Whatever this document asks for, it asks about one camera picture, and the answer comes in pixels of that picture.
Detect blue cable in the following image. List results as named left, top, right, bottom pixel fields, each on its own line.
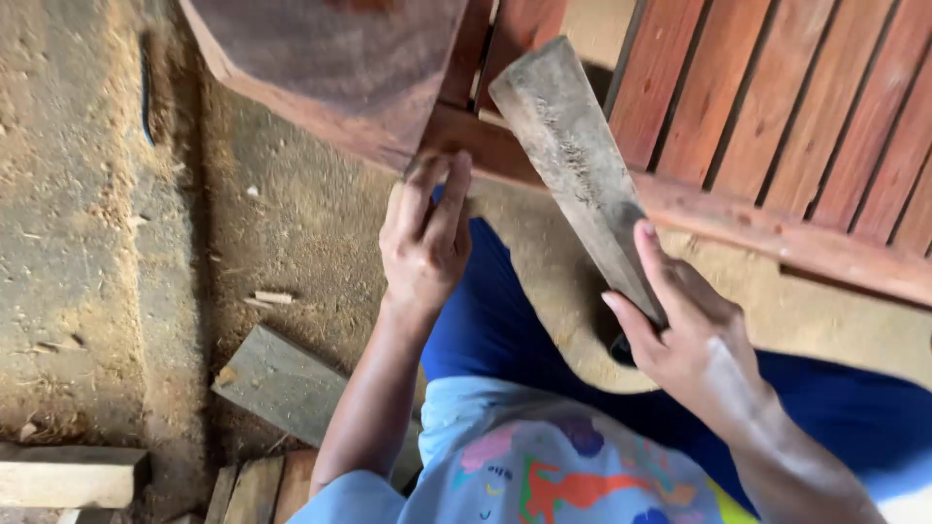
left=138, top=33, right=157, bottom=147

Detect brown wooden boards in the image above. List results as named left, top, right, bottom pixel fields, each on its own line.
left=204, top=449, right=319, bottom=524

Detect pale wooden block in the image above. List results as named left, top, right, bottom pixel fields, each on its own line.
left=0, top=444, right=150, bottom=510

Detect person's light blue printed shirt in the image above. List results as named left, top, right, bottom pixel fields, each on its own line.
left=287, top=376, right=932, bottom=524

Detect red wooden slatted furniture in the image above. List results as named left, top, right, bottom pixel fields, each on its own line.
left=178, top=0, right=932, bottom=307

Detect person's right hand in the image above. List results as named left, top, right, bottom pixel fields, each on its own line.
left=601, top=219, right=767, bottom=409

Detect person's left hand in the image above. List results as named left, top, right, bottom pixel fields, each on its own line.
left=379, top=150, right=474, bottom=315

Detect grey wooden plank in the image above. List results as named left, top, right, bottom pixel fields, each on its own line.
left=211, top=324, right=423, bottom=489

